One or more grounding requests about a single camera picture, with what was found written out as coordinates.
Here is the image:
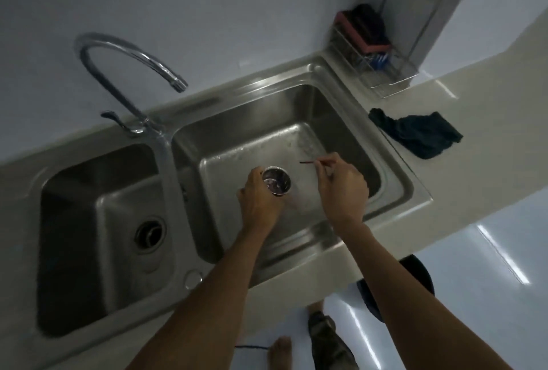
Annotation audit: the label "person's right hand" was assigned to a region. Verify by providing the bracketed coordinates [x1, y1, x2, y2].
[315, 152, 370, 234]

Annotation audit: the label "person's left hand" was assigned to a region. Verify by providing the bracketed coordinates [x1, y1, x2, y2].
[237, 167, 286, 234]

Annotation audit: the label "small stainless steel cup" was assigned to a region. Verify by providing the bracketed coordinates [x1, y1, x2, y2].
[260, 165, 293, 198]

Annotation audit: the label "person's right forearm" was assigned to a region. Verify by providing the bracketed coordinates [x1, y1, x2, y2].
[333, 222, 514, 370]

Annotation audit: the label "person's left forearm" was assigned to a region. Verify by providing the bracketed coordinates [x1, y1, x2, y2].
[127, 222, 279, 370]

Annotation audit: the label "stainless steel double sink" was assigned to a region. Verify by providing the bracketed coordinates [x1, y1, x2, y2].
[26, 62, 434, 370]

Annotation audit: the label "dark green cloth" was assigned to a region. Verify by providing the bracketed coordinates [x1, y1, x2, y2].
[368, 107, 464, 160]

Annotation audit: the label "black sink drain strainer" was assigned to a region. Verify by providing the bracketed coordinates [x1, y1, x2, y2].
[134, 217, 167, 253]

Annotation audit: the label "round steel sink hole cap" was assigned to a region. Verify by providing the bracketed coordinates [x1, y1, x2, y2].
[184, 269, 204, 290]

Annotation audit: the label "black round bin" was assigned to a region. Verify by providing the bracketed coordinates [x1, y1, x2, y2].
[356, 254, 436, 323]

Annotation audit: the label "black scouring pad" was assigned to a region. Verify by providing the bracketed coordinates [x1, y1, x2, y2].
[350, 4, 389, 46]

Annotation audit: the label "person's camouflage shorts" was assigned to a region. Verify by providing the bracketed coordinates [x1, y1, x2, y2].
[308, 312, 359, 370]

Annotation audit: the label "chrome gooseneck faucet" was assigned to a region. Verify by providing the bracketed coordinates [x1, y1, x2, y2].
[74, 33, 189, 135]

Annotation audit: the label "person's bare foot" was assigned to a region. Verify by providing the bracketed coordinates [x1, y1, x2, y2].
[270, 336, 294, 370]

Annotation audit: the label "chrome wire dish rack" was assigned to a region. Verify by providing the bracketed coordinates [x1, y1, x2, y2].
[327, 0, 493, 99]

